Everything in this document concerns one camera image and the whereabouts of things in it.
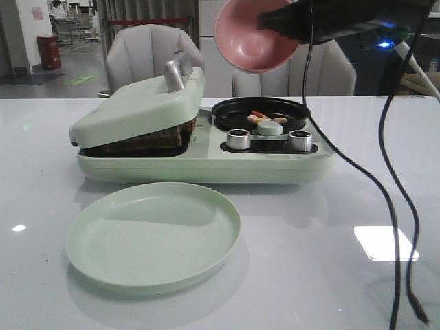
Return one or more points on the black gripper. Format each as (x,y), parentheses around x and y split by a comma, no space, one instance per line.
(321,21)

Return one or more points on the pink bowl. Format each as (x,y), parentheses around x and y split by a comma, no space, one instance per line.
(245,46)

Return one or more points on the shrimp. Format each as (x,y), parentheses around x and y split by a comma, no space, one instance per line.
(256,117)

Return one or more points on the bread slice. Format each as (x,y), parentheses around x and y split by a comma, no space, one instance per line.
(188,126)
(164,139)

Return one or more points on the green breakfast maker lid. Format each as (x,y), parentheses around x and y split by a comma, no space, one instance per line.
(139,108)

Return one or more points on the green breakfast maker base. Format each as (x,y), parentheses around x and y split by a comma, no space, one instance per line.
(269,160)

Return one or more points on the right grey chair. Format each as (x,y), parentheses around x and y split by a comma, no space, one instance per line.
(330,73)

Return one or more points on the grey chair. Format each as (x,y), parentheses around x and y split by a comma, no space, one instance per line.
(139,53)
(330,73)

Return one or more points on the white refrigerator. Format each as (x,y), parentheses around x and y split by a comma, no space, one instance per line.
(217,71)

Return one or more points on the black round frying pan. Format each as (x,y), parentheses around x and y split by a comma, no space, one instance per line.
(233,113)

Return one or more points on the right silver control knob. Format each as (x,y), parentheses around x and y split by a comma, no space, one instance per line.
(300,141)

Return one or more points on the silver control knob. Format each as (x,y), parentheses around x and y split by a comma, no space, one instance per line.
(300,141)
(238,139)

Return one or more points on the left silver control knob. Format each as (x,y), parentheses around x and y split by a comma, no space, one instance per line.
(238,139)

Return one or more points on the beige cushion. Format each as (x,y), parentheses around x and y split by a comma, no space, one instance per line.
(415,85)

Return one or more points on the left grey chair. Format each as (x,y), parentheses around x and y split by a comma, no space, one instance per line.
(139,53)

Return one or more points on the red trash bin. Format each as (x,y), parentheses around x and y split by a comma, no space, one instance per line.
(49,52)

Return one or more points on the light green plate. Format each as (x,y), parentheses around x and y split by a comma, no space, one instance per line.
(154,238)

